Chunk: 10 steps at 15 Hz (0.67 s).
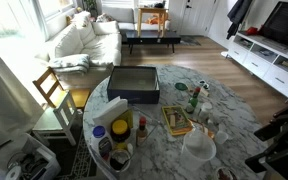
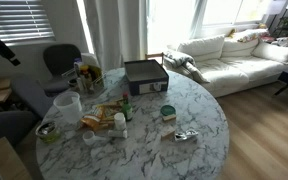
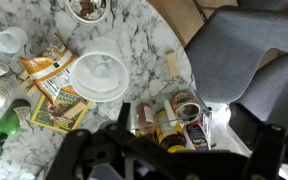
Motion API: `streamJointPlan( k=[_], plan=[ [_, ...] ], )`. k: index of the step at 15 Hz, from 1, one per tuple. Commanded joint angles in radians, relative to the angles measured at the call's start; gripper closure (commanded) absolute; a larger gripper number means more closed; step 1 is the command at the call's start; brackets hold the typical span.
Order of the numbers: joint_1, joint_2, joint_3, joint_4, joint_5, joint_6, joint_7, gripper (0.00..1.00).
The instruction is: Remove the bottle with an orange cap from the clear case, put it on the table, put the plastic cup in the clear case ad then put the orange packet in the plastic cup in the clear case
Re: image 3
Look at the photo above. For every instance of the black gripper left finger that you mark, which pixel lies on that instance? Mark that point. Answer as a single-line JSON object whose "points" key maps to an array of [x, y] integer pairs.
{"points": [[84, 153]]}

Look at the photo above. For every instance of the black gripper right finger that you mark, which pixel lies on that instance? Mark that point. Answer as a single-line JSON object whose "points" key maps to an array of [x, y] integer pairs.
{"points": [[267, 150]]}

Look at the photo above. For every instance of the orange snack bag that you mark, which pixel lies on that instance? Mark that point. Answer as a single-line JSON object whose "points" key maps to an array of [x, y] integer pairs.
{"points": [[42, 68]]}

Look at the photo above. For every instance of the white bottle blue label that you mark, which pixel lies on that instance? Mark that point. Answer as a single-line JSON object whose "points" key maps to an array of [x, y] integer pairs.
{"points": [[197, 136]]}

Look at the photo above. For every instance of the green bottle red cap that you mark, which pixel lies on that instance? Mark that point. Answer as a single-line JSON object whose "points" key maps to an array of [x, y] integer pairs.
{"points": [[9, 121]]}

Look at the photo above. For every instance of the thin wooden block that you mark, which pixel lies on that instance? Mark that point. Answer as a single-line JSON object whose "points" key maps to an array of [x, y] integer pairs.
{"points": [[74, 110], [25, 84]]}

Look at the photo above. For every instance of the dark jar yellow lid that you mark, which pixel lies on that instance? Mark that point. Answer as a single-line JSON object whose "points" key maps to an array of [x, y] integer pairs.
{"points": [[170, 136]]}

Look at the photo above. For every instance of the white stick tube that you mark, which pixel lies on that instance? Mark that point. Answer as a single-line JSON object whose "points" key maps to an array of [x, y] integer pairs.
{"points": [[169, 111]]}

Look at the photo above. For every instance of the grey upholstered chair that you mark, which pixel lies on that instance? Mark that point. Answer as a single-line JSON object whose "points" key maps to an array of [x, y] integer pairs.
{"points": [[237, 50]]}

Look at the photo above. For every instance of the pale wooden stick block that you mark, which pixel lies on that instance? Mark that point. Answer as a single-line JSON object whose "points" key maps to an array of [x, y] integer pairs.
{"points": [[172, 64]]}

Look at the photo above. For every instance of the white measuring scoop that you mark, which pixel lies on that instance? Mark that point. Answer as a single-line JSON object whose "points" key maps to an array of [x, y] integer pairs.
{"points": [[9, 41]]}

